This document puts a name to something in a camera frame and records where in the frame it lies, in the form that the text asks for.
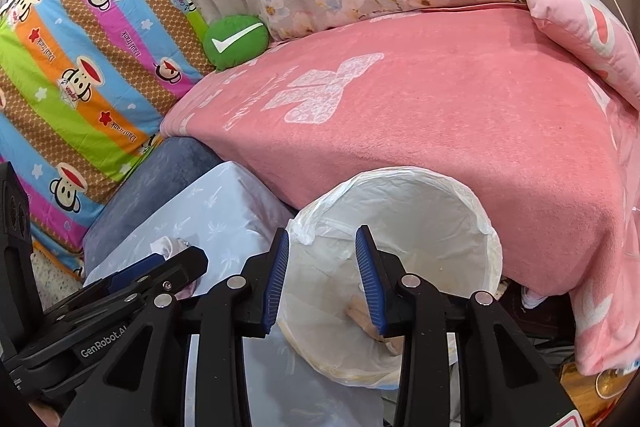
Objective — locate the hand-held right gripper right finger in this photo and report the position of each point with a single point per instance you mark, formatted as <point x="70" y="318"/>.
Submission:
<point x="370" y="287"/>

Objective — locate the white-lined trash bin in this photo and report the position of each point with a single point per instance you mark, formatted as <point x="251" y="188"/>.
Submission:
<point x="425" y="227"/>

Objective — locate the light blue tablecloth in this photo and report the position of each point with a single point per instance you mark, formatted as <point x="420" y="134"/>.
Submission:
<point x="220" y="207"/>

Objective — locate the dark maroon object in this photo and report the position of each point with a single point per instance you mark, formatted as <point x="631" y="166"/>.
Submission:
<point x="540" y="317"/>

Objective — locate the pink printed pillow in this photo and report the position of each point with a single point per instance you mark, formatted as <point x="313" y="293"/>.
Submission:
<point x="575" y="17"/>

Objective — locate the striped monkey print blanket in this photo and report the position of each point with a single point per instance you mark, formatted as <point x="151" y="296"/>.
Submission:
<point x="75" y="107"/>

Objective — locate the green check-mark cushion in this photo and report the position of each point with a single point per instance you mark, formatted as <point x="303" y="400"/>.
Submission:
<point x="235" y="42"/>

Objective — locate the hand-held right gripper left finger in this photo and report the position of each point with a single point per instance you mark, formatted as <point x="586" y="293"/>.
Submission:
<point x="277" y="277"/>

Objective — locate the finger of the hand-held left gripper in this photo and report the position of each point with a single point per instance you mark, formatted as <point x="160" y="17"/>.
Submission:
<point x="137" y="272"/>
<point x="180" y="267"/>

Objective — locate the blue-grey sofa cushion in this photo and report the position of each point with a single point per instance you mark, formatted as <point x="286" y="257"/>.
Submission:
<point x="150" y="182"/>

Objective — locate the pink blanket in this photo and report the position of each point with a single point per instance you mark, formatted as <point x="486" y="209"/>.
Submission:
<point x="425" y="107"/>

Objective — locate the purple cloth scrap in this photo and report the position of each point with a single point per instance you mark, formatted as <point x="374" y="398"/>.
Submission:
<point x="187" y="291"/>

